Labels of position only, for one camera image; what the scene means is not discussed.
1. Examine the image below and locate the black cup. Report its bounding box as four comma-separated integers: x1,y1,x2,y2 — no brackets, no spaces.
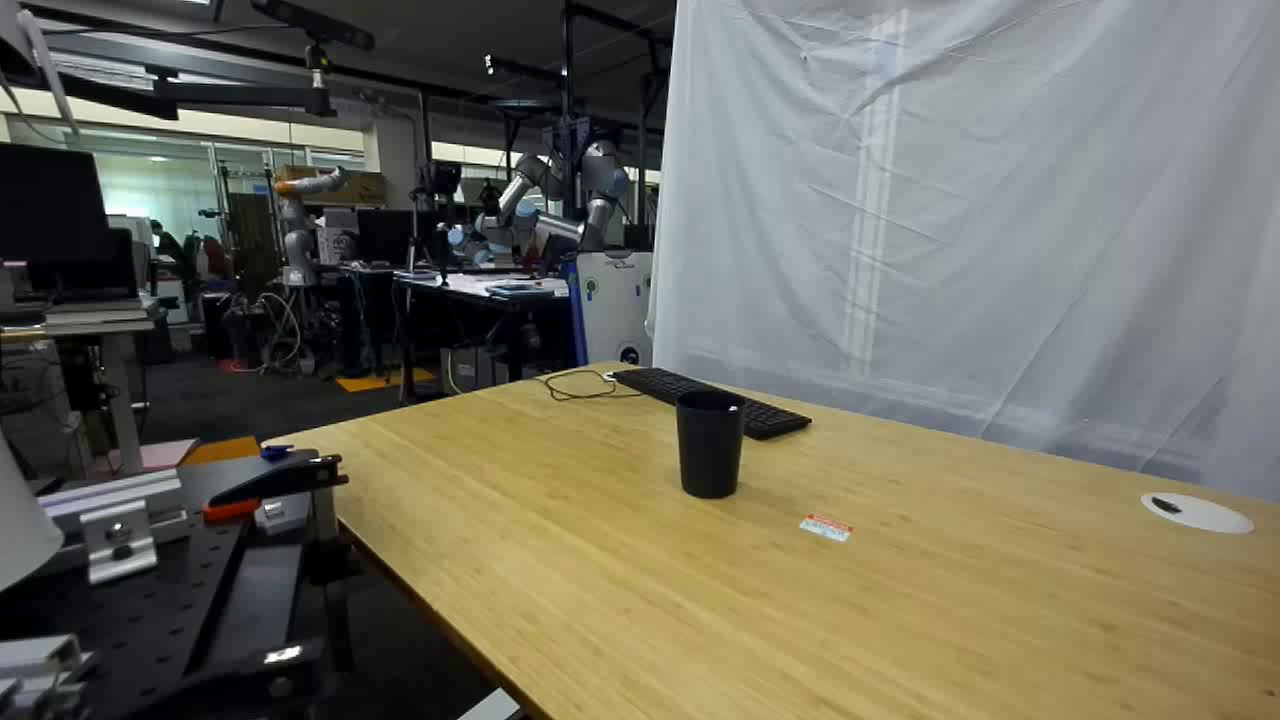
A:
672,386,746,504

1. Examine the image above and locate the black computer keyboard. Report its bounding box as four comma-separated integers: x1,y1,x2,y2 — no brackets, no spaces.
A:
609,362,815,445

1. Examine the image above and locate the background work desk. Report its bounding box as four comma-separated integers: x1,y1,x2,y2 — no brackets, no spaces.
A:
389,262,577,400

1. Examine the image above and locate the red and white sticker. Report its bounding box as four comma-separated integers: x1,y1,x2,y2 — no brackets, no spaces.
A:
796,513,854,547

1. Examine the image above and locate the white translucent curtain sheet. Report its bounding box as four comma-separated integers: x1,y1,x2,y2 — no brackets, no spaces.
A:
647,0,1280,504

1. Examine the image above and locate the white round grommet cover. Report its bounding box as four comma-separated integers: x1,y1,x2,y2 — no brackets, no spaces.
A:
1137,486,1256,541

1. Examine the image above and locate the black computer monitor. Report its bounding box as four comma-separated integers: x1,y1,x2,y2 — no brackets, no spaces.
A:
0,139,144,313

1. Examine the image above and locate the white robot pedestal cabinet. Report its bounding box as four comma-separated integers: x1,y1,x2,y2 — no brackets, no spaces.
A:
572,249,657,369

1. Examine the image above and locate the black clamp handle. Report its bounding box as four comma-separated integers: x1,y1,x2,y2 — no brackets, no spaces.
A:
202,446,352,513

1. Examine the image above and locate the black mounting rail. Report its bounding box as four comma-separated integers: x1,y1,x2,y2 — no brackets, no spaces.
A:
181,527,321,687

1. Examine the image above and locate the aluminium extrusion bracket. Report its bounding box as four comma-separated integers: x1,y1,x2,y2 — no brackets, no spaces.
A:
37,463,191,588

